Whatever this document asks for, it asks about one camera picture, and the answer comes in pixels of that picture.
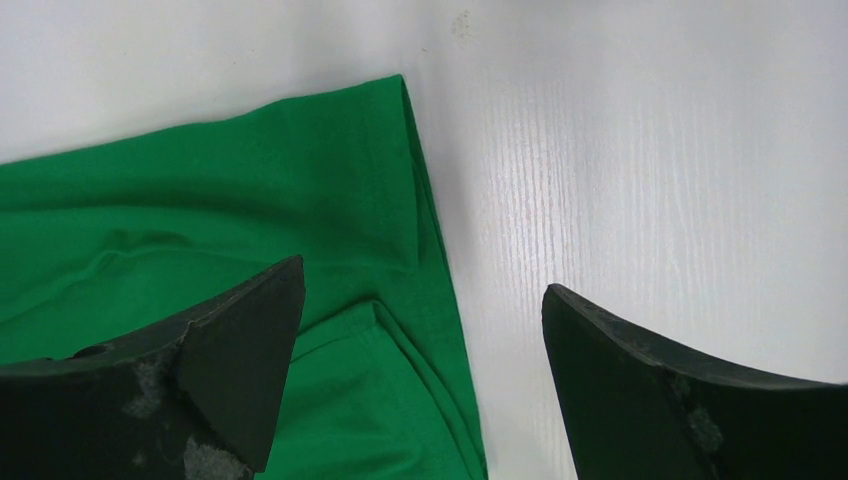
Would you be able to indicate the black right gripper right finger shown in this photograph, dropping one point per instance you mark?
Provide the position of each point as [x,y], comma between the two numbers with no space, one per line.
[638,405]

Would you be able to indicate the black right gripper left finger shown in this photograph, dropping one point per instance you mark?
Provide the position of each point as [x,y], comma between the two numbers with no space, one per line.
[196,395]

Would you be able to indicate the green t-shirt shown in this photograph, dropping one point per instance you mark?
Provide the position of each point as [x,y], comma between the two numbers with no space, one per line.
[103,240]

